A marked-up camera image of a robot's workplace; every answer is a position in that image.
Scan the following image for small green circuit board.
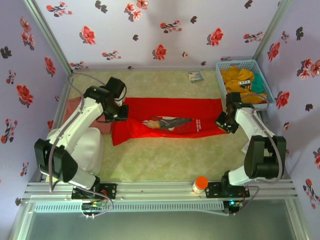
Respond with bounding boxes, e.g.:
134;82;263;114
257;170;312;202
81;202;104;211

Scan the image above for grey left arm cable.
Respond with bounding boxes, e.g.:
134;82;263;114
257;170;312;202
48;72;107;193

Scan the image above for grey base power cable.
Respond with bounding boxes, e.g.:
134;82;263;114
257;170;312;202
222;184;260;217
80;186;115;220

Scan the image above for orange capped white bottle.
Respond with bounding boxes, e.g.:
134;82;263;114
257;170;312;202
191;175;210;195

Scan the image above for red printed t-shirt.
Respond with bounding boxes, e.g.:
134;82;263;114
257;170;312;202
111;96;230;147

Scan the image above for teal t-shirt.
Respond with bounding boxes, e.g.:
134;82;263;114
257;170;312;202
251;72;265;94

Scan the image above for grey right arm cable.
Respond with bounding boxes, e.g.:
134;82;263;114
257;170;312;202
239;92;285;187

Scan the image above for aluminium table back rail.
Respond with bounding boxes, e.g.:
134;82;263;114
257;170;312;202
72;66;217;74

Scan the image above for grey slotted cable duct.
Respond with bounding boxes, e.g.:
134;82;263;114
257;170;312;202
33;201;225;214

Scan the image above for yellow and teal clothes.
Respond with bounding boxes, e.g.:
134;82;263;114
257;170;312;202
221;66;268;105

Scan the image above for folded pink t-shirt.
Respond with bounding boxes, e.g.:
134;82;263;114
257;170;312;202
65;96;113;135

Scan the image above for aluminium frame post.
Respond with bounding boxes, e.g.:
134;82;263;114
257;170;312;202
23;0;75;75
253;0;293;61

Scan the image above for light blue plastic basket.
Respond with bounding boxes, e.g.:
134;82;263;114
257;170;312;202
215;59;271;110

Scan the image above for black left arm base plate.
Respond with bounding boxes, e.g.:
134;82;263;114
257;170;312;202
71;183;118;200

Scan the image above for aluminium frame rail with slots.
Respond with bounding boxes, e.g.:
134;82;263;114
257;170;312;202
21;178;300;203

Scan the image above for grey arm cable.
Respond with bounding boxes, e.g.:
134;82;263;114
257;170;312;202
48;72;107;193
239;92;285;187

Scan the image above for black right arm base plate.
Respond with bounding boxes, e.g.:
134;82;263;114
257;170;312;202
204;181;251;199

